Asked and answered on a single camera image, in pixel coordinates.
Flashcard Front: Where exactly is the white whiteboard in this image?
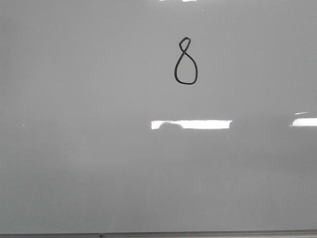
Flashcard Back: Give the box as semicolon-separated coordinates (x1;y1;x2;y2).
0;0;317;233

